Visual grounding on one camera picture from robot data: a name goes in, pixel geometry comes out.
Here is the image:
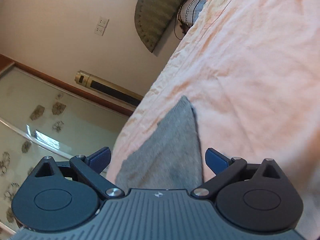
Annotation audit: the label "grey and navy knit sweater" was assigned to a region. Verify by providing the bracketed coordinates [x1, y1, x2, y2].
[116, 96, 203, 192]

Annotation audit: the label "brown wooden door frame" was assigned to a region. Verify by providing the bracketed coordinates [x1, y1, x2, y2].
[1, 54, 133, 116]

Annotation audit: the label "glass sliding wardrobe door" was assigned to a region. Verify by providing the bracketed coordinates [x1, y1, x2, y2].
[1, 66, 127, 239]

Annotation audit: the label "striped grey pillow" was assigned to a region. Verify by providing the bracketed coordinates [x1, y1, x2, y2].
[177, 0, 207, 29]

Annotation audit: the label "pink bed sheet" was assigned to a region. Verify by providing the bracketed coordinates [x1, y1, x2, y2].
[107, 0, 319, 239]

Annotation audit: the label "white wall sockets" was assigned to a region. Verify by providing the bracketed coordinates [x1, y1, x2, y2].
[94, 16, 109, 36]

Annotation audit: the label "green striped padded headboard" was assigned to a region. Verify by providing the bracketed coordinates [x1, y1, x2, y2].
[135, 0, 182, 53]

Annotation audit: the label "black cable on bed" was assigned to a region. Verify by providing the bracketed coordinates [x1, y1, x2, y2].
[173, 0, 201, 41]

